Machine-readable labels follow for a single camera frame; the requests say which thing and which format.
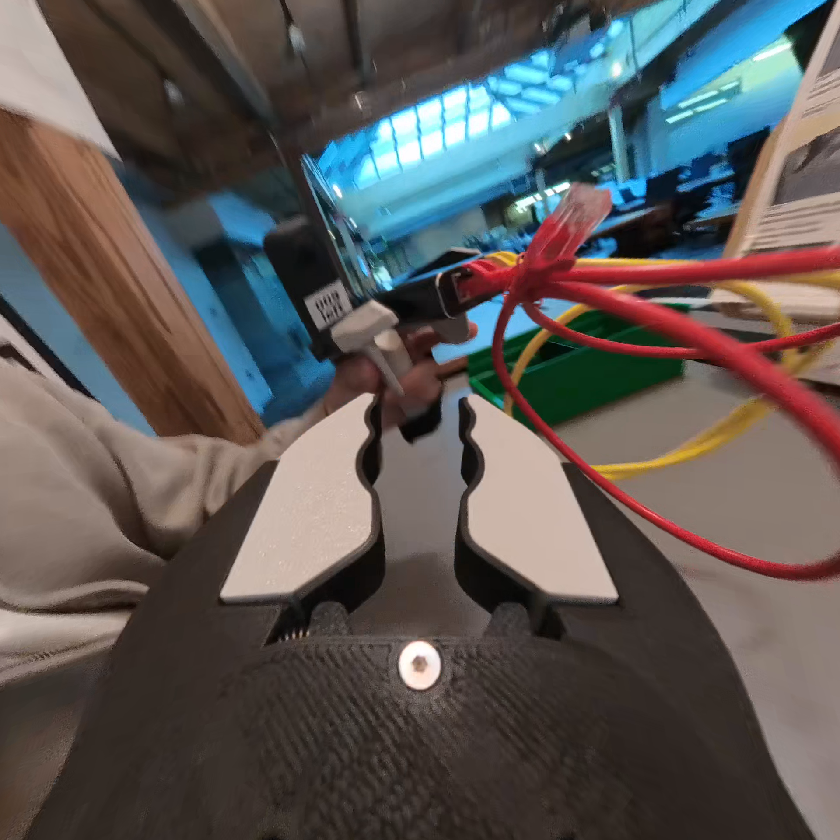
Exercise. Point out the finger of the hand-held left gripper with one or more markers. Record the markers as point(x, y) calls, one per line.
point(361, 326)

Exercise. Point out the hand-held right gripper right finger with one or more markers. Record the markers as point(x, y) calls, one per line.
point(532, 525)

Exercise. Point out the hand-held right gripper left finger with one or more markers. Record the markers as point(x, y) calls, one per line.
point(309, 519)

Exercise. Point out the black ethernet splitter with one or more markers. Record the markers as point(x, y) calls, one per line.
point(423, 299)

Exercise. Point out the green plastic bin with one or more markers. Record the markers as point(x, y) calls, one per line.
point(591, 381)

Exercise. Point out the person's left forearm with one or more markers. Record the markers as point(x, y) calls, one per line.
point(131, 486)

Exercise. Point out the person's left hand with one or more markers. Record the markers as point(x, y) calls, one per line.
point(355, 391)

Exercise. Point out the white paper notice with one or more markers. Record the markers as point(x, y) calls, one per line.
point(40, 66)

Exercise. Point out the printed instruction sheet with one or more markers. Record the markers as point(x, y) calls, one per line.
point(807, 145)

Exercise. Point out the wooden post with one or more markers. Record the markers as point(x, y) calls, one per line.
point(118, 289)

